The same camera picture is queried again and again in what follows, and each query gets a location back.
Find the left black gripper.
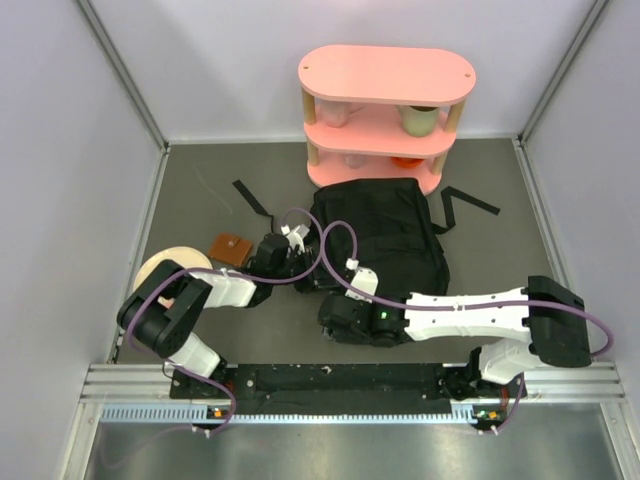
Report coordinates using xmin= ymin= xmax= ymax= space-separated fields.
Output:
xmin=270 ymin=246 xmax=340 ymax=292

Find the black student backpack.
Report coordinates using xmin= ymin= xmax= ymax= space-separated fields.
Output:
xmin=231 ymin=176 xmax=502 ymax=346

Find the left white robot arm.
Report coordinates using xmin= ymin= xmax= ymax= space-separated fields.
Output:
xmin=116 ymin=225 xmax=314 ymax=397

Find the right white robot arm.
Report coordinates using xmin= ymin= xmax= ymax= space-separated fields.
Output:
xmin=318 ymin=270 xmax=591 ymax=400

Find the brown leather wallet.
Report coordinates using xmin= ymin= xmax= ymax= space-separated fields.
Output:
xmin=207 ymin=233 xmax=253 ymax=267

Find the cream floral plate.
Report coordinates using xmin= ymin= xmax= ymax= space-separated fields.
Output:
xmin=133 ymin=246 xmax=212 ymax=290

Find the clear glass cup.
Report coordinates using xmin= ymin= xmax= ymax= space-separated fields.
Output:
xmin=344 ymin=154 xmax=367 ymax=169

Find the pink mug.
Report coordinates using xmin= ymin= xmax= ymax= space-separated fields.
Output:
xmin=320 ymin=100 xmax=364 ymax=128

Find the orange bowl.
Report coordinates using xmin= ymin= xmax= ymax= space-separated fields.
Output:
xmin=391 ymin=157 xmax=424 ymax=169

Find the pink three-tier shelf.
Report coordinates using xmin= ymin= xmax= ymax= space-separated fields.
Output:
xmin=298 ymin=45 xmax=476 ymax=194

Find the green mug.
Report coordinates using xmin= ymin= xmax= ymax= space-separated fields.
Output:
xmin=397 ymin=105 xmax=439 ymax=138

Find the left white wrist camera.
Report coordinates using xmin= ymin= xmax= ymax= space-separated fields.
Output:
xmin=280 ymin=224 xmax=310 ymax=252

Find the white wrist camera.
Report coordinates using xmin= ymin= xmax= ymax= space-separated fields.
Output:
xmin=345 ymin=259 xmax=379 ymax=303
xmin=280 ymin=224 xmax=310 ymax=252

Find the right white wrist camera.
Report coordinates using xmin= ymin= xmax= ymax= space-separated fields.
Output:
xmin=345 ymin=259 xmax=379 ymax=303

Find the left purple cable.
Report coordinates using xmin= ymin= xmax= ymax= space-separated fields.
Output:
xmin=123 ymin=207 xmax=324 ymax=436

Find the purple cable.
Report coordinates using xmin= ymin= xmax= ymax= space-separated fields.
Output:
xmin=123 ymin=207 xmax=324 ymax=436
xmin=320 ymin=220 xmax=615 ymax=436

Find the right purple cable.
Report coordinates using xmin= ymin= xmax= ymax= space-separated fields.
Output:
xmin=320 ymin=220 xmax=615 ymax=436

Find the grey cable duct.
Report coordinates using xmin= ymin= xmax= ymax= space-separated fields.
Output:
xmin=99 ymin=399 xmax=502 ymax=427

